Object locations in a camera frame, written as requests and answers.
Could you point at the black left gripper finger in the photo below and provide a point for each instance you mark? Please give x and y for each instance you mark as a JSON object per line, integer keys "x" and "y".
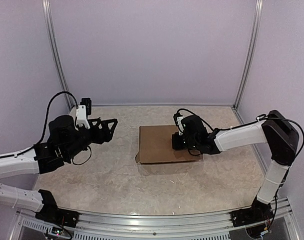
{"x": 99, "y": 121}
{"x": 108, "y": 129}

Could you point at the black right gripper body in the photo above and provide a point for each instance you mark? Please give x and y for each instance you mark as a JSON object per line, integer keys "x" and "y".
{"x": 177, "y": 144}

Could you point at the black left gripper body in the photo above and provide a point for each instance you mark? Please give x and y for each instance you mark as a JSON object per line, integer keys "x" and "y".
{"x": 97, "y": 138}

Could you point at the brown cardboard box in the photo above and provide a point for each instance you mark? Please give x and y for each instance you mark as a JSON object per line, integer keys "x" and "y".
{"x": 155, "y": 146}

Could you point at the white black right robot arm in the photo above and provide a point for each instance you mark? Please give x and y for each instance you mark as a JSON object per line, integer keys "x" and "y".
{"x": 284, "y": 137}

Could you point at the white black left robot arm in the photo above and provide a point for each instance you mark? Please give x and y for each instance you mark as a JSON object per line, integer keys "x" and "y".
{"x": 65, "y": 142}

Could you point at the small circuit board with LEDs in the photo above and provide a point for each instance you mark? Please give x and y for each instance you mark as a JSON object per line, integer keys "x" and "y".
{"x": 56, "y": 231}

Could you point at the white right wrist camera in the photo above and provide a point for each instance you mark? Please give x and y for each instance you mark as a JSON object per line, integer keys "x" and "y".
{"x": 177, "y": 119}

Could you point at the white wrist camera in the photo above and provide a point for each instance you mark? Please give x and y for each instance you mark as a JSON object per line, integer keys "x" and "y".
{"x": 83, "y": 110}
{"x": 177, "y": 119}

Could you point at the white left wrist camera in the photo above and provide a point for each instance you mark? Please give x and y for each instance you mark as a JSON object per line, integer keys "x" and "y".
{"x": 83, "y": 110}

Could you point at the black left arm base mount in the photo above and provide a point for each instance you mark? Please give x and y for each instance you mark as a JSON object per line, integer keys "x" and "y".
{"x": 51, "y": 213}

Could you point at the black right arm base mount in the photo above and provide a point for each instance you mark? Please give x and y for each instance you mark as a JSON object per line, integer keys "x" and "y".
{"x": 257, "y": 212}

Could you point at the left aluminium frame post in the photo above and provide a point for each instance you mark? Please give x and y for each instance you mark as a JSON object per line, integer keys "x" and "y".
{"x": 53, "y": 44}

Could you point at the aluminium frame post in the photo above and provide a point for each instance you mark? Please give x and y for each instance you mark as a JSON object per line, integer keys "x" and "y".
{"x": 53, "y": 44}
{"x": 250, "y": 53}

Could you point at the aluminium front rail frame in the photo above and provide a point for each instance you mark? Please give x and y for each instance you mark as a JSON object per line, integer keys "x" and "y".
{"x": 104, "y": 226}

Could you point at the right aluminium frame post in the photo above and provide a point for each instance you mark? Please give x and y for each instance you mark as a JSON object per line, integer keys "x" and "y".
{"x": 250, "y": 53}

